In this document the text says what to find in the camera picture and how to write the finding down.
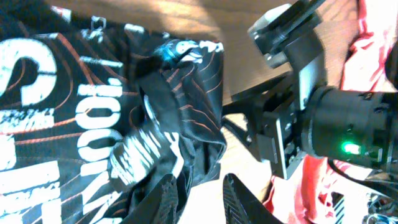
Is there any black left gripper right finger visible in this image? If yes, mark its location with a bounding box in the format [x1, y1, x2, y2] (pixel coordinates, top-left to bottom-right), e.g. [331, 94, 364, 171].
[223, 174, 282, 224]

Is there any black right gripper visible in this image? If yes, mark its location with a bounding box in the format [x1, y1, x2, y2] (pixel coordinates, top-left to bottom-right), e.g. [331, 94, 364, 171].
[222, 73, 314, 180]

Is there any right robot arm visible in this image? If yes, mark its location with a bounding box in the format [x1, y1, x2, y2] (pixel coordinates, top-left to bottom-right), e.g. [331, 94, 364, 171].
[222, 40, 397, 179]

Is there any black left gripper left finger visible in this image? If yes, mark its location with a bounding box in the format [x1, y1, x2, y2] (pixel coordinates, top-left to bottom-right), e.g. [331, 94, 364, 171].
[123, 174, 178, 224]

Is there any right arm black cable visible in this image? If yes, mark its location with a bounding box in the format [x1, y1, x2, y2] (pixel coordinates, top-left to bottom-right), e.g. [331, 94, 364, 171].
[326, 158, 398, 200]

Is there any black orange-patterned jersey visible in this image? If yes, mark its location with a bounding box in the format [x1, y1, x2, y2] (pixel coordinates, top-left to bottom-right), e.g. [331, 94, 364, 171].
[1, 1, 226, 223]

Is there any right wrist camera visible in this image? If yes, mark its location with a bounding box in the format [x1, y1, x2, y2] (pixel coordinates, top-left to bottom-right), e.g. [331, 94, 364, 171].
[248, 0, 325, 68]

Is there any red t-shirt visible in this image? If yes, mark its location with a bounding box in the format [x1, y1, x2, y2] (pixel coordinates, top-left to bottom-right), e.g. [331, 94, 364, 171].
[264, 0, 397, 223]

